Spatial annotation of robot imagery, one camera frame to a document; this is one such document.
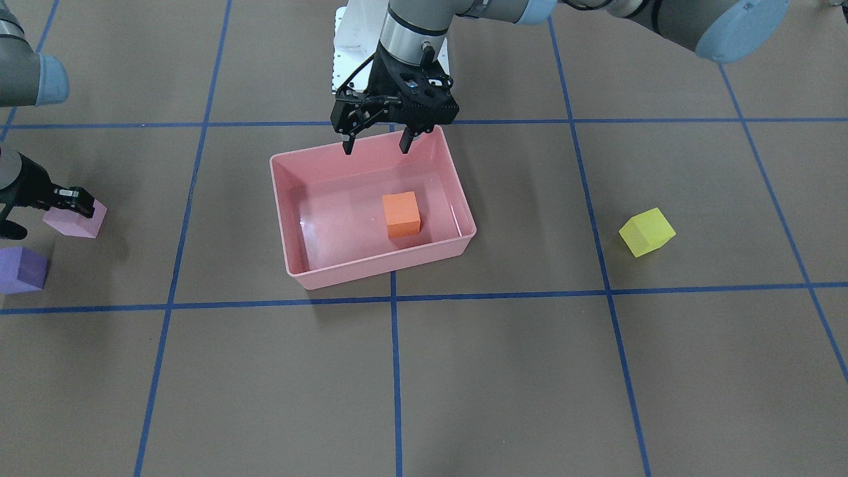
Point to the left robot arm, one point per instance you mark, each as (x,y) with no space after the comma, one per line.
(721,31)

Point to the orange foam block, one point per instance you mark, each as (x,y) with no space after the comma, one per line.
(402,215)

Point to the pink plastic bin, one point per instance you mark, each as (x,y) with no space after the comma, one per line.
(331,214)

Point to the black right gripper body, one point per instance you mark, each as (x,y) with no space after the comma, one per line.
(25,187)

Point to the pink foam block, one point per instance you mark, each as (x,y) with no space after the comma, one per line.
(71,224)

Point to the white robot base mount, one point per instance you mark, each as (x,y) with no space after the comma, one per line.
(396,33)

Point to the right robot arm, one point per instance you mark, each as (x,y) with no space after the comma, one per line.
(32,79)

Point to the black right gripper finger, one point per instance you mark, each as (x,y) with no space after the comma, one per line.
(12,231)
(75,199)

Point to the purple foam block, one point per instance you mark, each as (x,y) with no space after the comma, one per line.
(22,270)

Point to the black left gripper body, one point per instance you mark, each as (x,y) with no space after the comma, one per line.
(382,81)

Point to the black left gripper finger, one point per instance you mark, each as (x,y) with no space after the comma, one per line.
(407,138)
(348,144)

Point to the yellow foam block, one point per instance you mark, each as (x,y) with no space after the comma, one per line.
(646,232)

